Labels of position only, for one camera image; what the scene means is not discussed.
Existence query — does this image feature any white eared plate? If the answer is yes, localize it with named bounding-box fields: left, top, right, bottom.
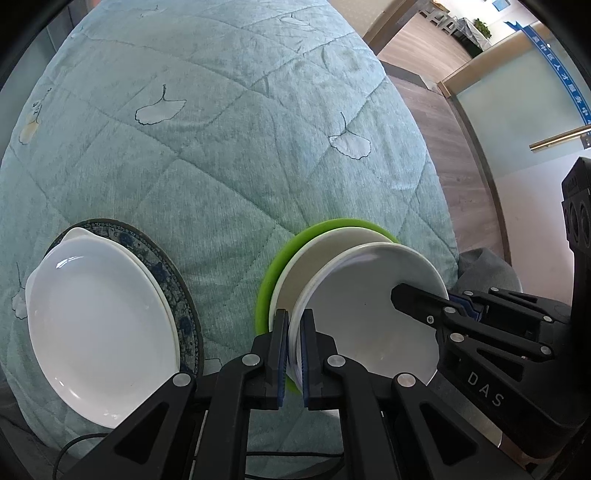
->
left=25, top=225, right=181, bottom=429

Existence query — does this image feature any glass partition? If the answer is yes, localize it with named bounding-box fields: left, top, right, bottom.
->
left=438, top=18, right=591, bottom=178

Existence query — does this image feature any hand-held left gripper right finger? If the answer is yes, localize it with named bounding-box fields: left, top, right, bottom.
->
left=300, top=308, right=532, bottom=480

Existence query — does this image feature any grey cloth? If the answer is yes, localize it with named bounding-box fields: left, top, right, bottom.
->
left=457, top=248, right=523, bottom=296

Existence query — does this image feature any metal door handle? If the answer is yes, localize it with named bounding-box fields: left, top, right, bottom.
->
left=529, top=131, right=591, bottom=150

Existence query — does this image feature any small white bowl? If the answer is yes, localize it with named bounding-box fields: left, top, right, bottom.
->
left=287, top=241, right=450, bottom=397

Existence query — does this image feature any large white plate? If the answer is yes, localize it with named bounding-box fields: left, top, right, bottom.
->
left=115, top=244, right=182, bottom=374

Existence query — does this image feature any blue patterned plate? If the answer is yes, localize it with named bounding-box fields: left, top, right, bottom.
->
left=55, top=218, right=205, bottom=377

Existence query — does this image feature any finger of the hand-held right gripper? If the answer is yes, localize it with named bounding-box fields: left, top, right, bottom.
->
left=462, top=287, right=574, bottom=325
left=391, top=282, right=556, bottom=364

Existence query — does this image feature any teal quilted blanket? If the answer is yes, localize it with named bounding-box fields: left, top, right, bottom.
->
left=0, top=0, right=460, bottom=462

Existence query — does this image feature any blue banner strip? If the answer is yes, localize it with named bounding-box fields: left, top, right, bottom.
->
left=505, top=19, right=591, bottom=126

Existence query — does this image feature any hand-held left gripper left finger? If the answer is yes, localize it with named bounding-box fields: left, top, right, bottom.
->
left=60, top=309, right=291, bottom=480

